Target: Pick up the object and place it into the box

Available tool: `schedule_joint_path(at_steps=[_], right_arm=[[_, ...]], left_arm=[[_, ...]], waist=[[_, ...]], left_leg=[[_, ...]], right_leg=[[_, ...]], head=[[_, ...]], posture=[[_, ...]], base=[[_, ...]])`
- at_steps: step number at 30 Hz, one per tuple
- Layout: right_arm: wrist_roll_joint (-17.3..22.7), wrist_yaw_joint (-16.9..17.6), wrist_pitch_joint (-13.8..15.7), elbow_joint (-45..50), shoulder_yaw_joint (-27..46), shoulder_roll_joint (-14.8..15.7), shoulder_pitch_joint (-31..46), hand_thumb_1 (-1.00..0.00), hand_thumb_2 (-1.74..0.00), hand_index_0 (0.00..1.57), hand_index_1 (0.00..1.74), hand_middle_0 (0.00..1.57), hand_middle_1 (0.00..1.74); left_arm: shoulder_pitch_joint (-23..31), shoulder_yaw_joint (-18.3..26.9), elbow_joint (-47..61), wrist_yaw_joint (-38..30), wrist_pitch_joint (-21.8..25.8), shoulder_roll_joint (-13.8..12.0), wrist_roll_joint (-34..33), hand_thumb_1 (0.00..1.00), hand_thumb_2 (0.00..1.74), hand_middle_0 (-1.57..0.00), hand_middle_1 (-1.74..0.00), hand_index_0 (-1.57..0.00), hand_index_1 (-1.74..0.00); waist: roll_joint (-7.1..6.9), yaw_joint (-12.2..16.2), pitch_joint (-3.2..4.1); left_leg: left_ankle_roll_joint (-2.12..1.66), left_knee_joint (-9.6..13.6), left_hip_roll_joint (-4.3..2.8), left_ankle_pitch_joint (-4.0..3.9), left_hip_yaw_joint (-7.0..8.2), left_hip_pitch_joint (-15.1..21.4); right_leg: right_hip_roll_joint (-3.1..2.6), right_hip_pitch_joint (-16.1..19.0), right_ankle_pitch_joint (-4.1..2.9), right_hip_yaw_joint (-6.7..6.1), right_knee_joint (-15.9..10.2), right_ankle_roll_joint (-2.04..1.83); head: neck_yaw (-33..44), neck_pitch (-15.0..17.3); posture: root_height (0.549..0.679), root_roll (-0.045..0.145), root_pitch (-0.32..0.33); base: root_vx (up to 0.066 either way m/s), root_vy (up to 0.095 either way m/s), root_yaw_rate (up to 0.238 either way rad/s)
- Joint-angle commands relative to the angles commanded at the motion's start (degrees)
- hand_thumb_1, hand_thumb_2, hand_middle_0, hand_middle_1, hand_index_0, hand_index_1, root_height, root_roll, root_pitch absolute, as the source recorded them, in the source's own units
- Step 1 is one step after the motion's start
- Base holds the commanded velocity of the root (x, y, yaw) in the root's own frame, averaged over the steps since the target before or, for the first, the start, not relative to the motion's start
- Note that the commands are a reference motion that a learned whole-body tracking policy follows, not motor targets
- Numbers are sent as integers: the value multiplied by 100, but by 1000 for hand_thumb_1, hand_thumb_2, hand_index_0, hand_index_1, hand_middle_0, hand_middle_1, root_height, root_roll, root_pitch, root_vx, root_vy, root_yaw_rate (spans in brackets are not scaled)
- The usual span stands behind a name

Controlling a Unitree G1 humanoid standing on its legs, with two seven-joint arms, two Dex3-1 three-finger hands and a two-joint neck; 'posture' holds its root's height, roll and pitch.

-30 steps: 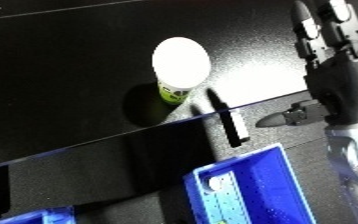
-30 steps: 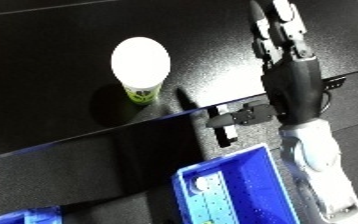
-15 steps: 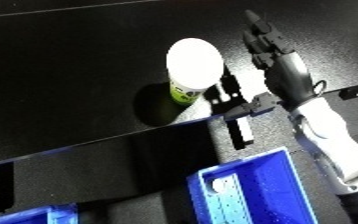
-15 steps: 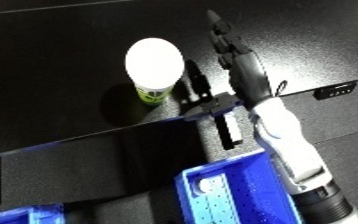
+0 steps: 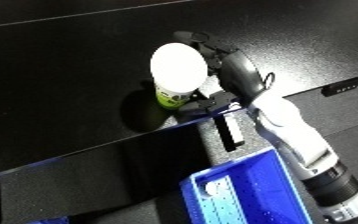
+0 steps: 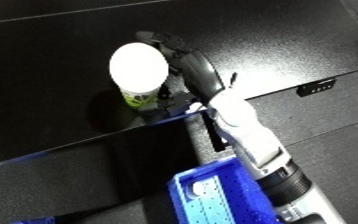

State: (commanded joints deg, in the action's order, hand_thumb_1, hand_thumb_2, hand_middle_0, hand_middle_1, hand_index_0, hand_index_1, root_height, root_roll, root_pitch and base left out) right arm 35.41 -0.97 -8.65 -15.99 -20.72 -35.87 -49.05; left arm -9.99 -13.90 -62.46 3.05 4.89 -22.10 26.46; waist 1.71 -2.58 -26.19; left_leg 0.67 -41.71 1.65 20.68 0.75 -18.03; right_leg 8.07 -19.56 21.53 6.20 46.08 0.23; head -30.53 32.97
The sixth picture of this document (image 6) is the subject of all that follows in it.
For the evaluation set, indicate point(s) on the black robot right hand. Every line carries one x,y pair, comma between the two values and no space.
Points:
199,76

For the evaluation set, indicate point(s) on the paper cup with green band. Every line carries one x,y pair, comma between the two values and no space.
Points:
197,190
139,66

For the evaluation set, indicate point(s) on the pale robot right arm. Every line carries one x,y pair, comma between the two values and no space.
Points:
246,133

